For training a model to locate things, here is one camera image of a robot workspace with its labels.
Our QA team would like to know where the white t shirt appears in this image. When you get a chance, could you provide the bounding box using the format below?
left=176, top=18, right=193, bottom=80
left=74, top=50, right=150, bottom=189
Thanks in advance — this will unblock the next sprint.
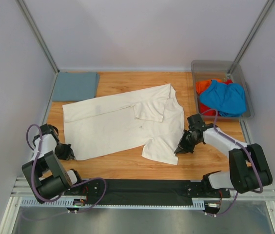
left=62, top=84, right=184, bottom=165

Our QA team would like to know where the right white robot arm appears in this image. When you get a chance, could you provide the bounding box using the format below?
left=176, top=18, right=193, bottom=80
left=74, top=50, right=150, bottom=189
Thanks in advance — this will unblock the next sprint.
left=175, top=114, right=273, bottom=197

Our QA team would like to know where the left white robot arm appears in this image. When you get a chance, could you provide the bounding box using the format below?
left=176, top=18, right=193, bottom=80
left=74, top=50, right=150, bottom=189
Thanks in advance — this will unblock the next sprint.
left=21, top=124, right=84, bottom=204

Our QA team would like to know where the red t shirt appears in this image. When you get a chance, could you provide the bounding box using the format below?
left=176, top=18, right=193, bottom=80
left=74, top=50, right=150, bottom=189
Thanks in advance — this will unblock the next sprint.
left=198, top=79, right=233, bottom=116

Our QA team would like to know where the blue t shirt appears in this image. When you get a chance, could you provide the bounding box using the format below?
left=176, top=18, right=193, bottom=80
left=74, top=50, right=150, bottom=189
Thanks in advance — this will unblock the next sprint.
left=199, top=79, right=247, bottom=117

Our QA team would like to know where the orange t shirt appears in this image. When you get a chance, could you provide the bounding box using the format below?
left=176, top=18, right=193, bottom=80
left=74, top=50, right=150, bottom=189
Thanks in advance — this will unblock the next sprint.
left=196, top=79, right=221, bottom=95

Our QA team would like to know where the clear plastic bin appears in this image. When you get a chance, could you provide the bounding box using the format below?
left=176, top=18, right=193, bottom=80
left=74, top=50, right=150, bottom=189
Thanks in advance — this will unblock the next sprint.
left=191, top=60, right=254, bottom=119

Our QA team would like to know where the folded grey-blue t shirt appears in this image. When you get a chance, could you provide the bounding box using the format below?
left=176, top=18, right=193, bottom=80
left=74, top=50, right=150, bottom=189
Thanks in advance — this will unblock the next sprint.
left=52, top=72, right=100, bottom=102

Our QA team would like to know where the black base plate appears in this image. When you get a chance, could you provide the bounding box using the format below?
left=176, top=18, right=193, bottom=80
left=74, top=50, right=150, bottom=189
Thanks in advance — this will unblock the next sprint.
left=64, top=179, right=231, bottom=206

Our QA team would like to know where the aluminium frame rail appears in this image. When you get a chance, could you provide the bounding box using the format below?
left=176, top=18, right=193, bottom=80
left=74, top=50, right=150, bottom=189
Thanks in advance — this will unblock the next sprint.
left=10, top=177, right=275, bottom=201

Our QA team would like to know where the slotted cable duct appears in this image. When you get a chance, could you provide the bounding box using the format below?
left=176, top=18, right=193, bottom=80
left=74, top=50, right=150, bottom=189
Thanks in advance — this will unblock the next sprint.
left=20, top=197, right=205, bottom=211

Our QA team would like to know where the right corner aluminium post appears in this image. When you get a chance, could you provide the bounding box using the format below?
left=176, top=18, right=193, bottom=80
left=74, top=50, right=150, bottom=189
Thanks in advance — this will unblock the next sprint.
left=227, top=0, right=275, bottom=73

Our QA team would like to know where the corner aluminium post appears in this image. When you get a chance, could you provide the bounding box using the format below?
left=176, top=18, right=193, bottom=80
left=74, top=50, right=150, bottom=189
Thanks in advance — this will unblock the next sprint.
left=227, top=0, right=275, bottom=73
left=15, top=0, right=59, bottom=74

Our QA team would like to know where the left corner aluminium post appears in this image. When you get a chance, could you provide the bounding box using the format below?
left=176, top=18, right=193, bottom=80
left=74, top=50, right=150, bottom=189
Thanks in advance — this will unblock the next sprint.
left=15, top=0, right=59, bottom=74

